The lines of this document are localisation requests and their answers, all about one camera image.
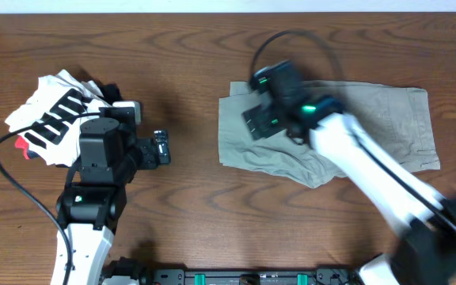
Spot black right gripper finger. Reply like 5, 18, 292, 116
263, 112, 288, 138
242, 106, 268, 139

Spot khaki green shorts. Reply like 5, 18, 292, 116
218, 81, 441, 188

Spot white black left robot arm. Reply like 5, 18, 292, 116
51, 117, 171, 284

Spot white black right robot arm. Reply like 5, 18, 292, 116
242, 61, 456, 285

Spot black garment under shirt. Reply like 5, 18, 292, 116
94, 83, 123, 106

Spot white shirt with black stripes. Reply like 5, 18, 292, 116
5, 70, 109, 166

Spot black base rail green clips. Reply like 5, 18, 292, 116
101, 256, 363, 285

